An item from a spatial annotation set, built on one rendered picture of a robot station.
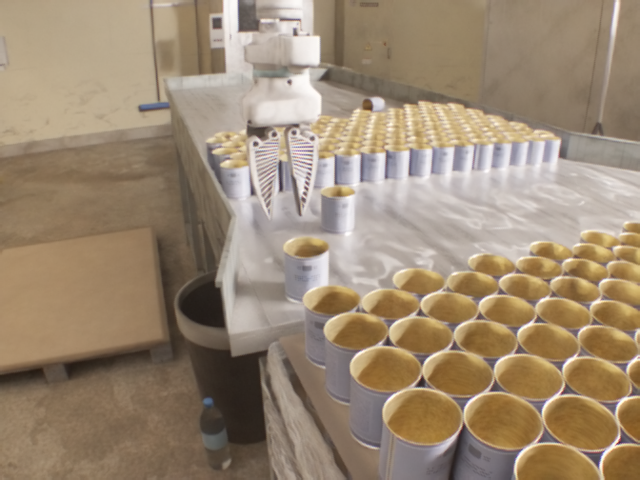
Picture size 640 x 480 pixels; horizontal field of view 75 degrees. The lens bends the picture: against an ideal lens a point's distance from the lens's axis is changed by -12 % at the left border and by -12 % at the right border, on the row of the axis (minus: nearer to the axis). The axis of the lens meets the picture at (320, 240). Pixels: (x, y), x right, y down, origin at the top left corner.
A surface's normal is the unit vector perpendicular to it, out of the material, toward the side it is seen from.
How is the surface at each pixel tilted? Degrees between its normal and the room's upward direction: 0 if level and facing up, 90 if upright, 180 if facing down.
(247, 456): 0
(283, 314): 0
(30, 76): 90
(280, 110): 94
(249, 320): 0
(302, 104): 93
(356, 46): 90
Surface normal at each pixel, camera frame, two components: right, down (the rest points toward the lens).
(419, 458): -0.23, 0.40
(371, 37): 0.35, 0.40
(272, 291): 0.00, -0.90
